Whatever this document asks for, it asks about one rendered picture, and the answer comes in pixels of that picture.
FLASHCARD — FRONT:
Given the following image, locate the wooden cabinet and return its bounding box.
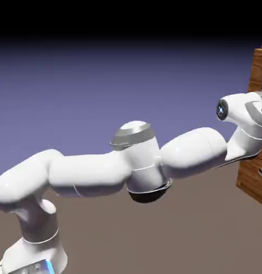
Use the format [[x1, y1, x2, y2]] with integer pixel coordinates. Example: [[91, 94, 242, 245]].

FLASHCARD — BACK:
[[236, 45, 262, 209]]

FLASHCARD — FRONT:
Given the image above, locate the wooden drawer front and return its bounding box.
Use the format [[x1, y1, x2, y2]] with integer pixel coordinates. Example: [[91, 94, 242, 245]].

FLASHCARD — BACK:
[[248, 48, 262, 94], [236, 142, 262, 208]]

